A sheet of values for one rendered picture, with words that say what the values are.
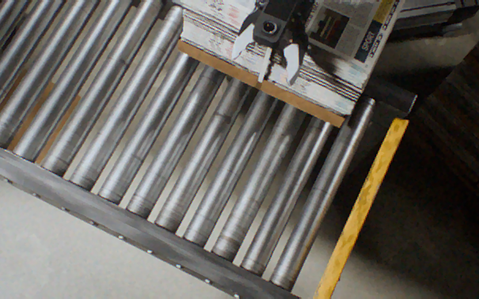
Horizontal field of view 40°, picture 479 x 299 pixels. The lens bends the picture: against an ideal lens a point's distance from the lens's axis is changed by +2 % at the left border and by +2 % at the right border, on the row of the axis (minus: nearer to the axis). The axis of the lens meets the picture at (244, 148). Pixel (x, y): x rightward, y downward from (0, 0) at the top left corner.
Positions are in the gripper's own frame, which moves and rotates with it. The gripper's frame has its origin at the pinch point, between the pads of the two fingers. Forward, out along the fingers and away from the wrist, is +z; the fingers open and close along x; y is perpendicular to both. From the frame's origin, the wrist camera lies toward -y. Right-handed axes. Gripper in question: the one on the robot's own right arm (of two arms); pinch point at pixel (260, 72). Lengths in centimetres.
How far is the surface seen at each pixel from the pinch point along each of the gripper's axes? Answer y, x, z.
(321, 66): 6.2, -9.1, -2.3
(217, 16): 6.1, 12.2, -2.6
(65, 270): 14, 38, 111
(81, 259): 18, 35, 108
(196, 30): 9.8, 16.3, 4.7
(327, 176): 7.0, -19.7, 21.9
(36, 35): 7, 49, 22
